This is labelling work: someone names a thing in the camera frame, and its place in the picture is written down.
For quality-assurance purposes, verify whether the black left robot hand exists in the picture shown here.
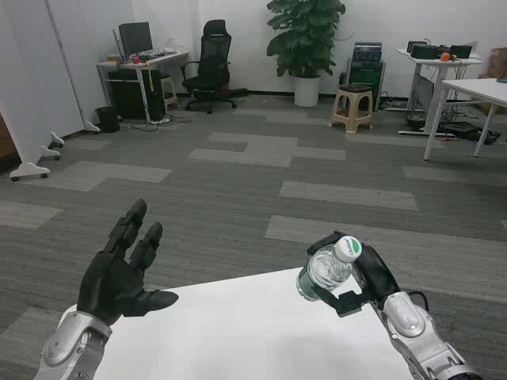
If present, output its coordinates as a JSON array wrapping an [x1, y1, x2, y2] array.
[[76, 199, 180, 326]]

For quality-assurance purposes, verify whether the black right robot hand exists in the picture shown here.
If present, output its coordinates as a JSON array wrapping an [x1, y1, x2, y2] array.
[[306, 231, 402, 318]]

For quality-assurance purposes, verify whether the clear water bottle green label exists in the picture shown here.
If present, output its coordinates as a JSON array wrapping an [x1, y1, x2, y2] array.
[[295, 235, 363, 302]]

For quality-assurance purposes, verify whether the black bag on floor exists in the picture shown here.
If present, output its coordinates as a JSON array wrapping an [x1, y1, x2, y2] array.
[[443, 121, 501, 144]]

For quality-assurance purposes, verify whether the black waste bin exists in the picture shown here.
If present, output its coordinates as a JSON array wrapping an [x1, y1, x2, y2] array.
[[94, 105, 121, 134]]

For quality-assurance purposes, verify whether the beige plastic stool dark seat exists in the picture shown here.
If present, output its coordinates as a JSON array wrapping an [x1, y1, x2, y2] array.
[[330, 83, 375, 134]]

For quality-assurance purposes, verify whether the black cabinet under desk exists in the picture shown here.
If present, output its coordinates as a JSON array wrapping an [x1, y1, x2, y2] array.
[[107, 70, 164, 120]]

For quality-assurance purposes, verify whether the black green equipment case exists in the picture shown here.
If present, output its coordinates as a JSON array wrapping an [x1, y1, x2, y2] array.
[[346, 58, 387, 112]]

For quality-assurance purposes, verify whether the empty white table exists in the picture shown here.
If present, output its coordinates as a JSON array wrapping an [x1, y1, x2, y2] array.
[[422, 78, 507, 162]]

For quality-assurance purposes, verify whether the plain beige plastic stool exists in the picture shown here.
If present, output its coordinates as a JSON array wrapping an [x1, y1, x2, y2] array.
[[159, 74, 179, 111]]

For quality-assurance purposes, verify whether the white desk with black boxes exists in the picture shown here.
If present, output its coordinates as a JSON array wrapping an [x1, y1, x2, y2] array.
[[395, 47, 484, 138]]

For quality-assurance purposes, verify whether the black striped equipment box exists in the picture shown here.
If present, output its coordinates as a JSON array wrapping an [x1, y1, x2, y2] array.
[[353, 41, 383, 63]]

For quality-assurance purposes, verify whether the white wheeled partition screen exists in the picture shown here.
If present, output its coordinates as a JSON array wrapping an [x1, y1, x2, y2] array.
[[0, 0, 65, 182], [45, 0, 134, 135]]

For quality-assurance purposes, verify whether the wide black box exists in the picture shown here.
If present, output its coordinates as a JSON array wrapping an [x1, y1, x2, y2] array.
[[410, 44, 440, 59]]

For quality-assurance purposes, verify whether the white desk with monitor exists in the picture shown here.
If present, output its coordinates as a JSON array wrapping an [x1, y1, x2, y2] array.
[[96, 50, 190, 124]]

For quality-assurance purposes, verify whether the brown cardboard box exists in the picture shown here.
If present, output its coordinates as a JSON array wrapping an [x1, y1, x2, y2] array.
[[486, 47, 507, 80]]

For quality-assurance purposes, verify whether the green plant in white pot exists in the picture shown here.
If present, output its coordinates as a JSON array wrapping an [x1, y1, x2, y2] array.
[[265, 0, 346, 108]]

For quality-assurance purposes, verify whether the black mesh office chair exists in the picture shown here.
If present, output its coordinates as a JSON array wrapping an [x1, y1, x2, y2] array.
[[181, 19, 238, 115]]

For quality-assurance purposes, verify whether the black computer monitor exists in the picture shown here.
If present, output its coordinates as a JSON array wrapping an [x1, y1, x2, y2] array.
[[118, 21, 154, 60]]

